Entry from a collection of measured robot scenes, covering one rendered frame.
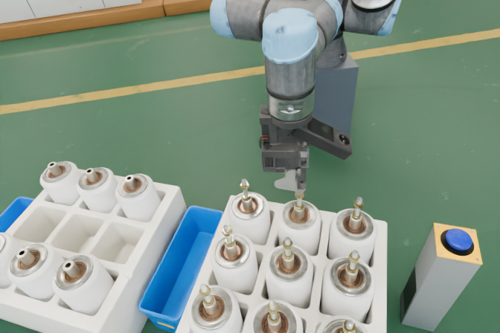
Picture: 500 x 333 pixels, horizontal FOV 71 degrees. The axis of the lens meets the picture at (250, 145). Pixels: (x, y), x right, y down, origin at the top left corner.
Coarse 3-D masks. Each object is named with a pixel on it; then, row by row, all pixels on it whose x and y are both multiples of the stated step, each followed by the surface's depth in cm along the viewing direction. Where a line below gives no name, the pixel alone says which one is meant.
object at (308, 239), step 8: (296, 200) 80; (280, 216) 77; (320, 216) 77; (280, 224) 76; (320, 224) 76; (280, 232) 78; (288, 232) 75; (296, 232) 74; (304, 232) 74; (312, 232) 74; (280, 240) 81; (296, 240) 75; (304, 240) 75; (312, 240) 77; (304, 248) 78; (312, 248) 79
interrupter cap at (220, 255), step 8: (224, 240) 74; (240, 240) 73; (216, 248) 72; (224, 248) 73; (240, 248) 72; (248, 248) 72; (216, 256) 71; (224, 256) 71; (232, 256) 71; (240, 256) 71; (248, 256) 70; (224, 264) 70; (232, 264) 70; (240, 264) 69
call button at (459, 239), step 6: (456, 228) 63; (450, 234) 62; (456, 234) 62; (462, 234) 61; (468, 234) 61; (450, 240) 61; (456, 240) 61; (462, 240) 61; (468, 240) 61; (456, 246) 60; (462, 246) 60; (468, 246) 60
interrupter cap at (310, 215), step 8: (288, 208) 78; (304, 208) 78; (312, 208) 77; (288, 216) 77; (304, 216) 77; (312, 216) 76; (288, 224) 75; (296, 224) 75; (304, 224) 75; (312, 224) 75
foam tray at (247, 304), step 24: (216, 240) 82; (384, 240) 78; (264, 264) 77; (312, 264) 76; (384, 264) 74; (264, 288) 75; (312, 288) 72; (384, 288) 71; (240, 312) 75; (312, 312) 69; (384, 312) 67
